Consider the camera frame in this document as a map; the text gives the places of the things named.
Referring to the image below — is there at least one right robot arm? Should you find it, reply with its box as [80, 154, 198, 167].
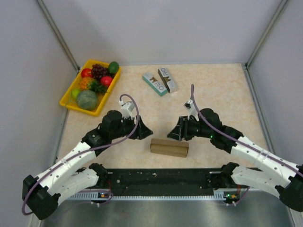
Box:
[167, 108, 303, 212]

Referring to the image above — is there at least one green lime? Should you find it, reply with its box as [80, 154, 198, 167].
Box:
[71, 88, 81, 101]

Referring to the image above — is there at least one red apple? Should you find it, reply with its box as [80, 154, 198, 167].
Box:
[81, 68, 93, 78]

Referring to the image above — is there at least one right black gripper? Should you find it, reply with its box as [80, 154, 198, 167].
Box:
[167, 115, 213, 141]

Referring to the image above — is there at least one yellow plastic tray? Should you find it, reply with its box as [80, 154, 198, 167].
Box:
[60, 60, 121, 116]

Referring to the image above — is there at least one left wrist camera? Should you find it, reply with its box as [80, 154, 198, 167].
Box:
[119, 101, 135, 119]

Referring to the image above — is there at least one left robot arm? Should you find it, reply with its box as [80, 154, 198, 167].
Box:
[22, 110, 153, 220]

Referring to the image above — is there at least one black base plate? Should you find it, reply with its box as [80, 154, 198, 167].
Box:
[92, 168, 238, 197]

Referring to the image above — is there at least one teal white carton box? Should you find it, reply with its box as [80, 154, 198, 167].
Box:
[142, 72, 168, 96]

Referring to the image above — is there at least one dark purple grape bunch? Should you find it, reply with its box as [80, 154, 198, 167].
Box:
[91, 64, 110, 80]

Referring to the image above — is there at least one silver brown carton box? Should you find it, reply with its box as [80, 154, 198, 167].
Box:
[158, 67, 178, 93]

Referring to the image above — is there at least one brown cardboard box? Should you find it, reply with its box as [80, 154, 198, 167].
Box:
[150, 138, 189, 158]

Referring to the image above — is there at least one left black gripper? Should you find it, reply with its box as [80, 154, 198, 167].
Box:
[110, 114, 153, 140]

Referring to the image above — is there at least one red peach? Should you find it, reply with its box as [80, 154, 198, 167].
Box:
[100, 76, 113, 87]

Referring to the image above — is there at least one green round melon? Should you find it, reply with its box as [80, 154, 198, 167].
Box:
[76, 90, 98, 111]

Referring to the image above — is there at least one aluminium rail with cable duct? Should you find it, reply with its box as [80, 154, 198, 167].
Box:
[42, 171, 296, 202]

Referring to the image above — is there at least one green avocado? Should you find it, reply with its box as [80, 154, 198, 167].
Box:
[108, 61, 120, 74]

